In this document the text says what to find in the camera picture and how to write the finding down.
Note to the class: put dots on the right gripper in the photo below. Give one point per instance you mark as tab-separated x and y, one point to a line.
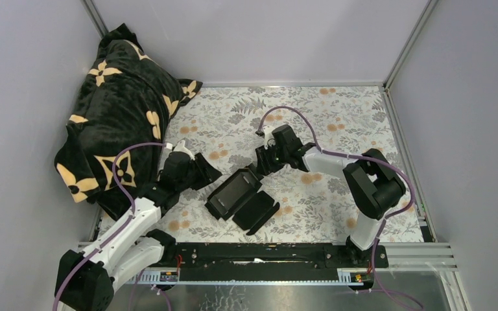
262	153

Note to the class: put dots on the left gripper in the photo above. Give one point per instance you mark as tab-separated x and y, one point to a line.
208	173

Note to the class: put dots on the black paper box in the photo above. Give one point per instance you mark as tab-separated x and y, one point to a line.
241	199

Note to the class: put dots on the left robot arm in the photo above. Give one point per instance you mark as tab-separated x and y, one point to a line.
88	279

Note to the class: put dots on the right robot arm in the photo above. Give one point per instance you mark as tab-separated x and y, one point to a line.
374	184

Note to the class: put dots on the floral tablecloth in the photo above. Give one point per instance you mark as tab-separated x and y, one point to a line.
221	122

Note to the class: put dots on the black floral blanket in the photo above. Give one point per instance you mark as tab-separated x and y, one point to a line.
120	117

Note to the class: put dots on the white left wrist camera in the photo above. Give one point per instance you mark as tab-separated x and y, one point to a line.
180	146

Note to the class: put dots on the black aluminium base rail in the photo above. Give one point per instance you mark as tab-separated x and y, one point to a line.
299	263

